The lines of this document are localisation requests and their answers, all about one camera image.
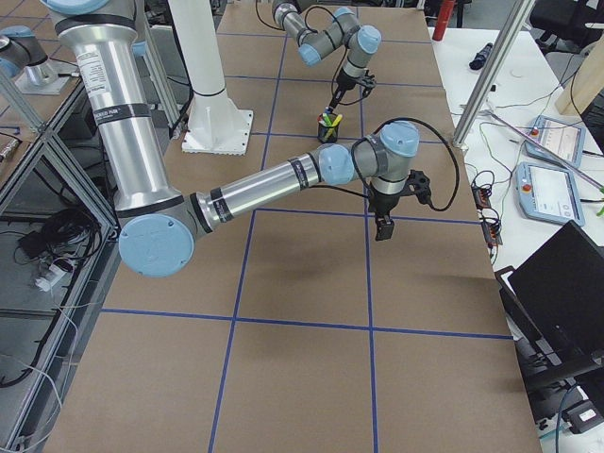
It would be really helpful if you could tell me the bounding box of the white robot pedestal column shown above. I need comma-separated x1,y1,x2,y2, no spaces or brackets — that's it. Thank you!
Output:
169,0,254,156

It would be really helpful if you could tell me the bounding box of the aluminium frame post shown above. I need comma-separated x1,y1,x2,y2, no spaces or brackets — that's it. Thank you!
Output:
452,0,536,147

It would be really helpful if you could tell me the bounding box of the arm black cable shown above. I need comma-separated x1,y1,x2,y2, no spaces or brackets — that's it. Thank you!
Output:
356,116,461,212

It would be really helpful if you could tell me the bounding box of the black mesh pen cup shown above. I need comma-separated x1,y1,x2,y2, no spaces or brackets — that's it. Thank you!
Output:
317,113,340,143

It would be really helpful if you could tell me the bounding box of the black laptop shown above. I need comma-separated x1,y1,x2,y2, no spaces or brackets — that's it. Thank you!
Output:
508,221,603,361

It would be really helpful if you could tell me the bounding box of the lower teach pendant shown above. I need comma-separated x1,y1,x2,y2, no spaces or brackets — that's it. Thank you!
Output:
515,161,585,227

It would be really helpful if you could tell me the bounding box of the orange electronics board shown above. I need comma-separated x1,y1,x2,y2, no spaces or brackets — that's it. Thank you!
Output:
472,187,492,210

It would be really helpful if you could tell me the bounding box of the teach pendant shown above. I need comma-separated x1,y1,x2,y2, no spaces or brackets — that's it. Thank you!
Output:
515,161,585,227
529,115,586,167

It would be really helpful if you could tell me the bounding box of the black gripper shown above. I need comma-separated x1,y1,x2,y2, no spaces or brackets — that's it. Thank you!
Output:
327,71,358,111
369,185,400,241

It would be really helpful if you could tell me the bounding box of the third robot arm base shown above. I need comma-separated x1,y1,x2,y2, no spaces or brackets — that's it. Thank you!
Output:
1,25,79,95

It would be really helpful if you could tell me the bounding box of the bundle of black cables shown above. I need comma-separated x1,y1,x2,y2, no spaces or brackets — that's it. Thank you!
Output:
12,209,103,275

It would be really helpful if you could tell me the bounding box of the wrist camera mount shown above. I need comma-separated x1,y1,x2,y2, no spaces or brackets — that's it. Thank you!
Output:
358,70,376,91
403,170,431,205

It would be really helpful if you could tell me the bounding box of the dark blue folded umbrella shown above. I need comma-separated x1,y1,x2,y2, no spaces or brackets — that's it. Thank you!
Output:
468,42,494,71

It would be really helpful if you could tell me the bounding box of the wooden beam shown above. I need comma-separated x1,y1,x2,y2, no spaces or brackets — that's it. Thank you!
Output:
555,37,603,116

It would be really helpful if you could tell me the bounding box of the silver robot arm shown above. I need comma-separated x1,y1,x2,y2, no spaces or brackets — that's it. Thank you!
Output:
272,1,382,113
40,1,420,277

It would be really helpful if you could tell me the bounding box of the upper teach pendant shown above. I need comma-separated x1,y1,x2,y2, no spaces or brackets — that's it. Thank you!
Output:
529,115,586,167

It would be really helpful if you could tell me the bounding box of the green highlighter pen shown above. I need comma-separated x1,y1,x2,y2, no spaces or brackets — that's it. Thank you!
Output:
330,114,343,128

